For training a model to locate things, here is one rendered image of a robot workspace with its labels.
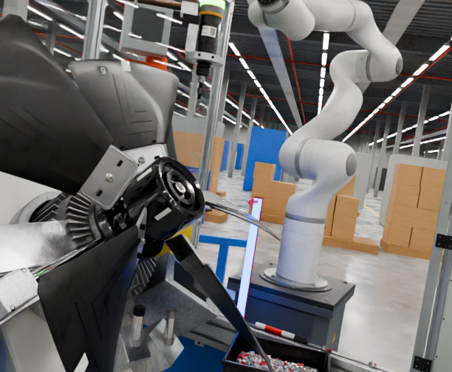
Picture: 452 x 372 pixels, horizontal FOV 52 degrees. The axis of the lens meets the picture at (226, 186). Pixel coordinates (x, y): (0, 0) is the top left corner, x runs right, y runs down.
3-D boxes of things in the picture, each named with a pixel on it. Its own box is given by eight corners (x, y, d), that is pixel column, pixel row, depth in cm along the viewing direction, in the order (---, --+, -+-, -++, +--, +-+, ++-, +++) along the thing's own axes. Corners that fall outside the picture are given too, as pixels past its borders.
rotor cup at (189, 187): (79, 201, 74) (135, 158, 69) (125, 179, 87) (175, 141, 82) (131, 275, 75) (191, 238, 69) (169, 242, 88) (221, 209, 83)
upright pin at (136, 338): (125, 343, 76) (131, 305, 76) (134, 339, 78) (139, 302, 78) (135, 348, 75) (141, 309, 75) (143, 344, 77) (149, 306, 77)
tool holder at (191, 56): (174, 53, 81) (182, -4, 80) (173, 60, 88) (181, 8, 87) (224, 63, 82) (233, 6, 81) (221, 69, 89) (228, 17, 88)
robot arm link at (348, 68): (313, 164, 127) (266, 158, 138) (327, 190, 135) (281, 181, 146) (380, 40, 145) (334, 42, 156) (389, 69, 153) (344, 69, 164)
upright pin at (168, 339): (159, 343, 84) (164, 308, 84) (165, 339, 86) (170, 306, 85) (168, 347, 83) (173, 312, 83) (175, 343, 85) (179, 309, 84)
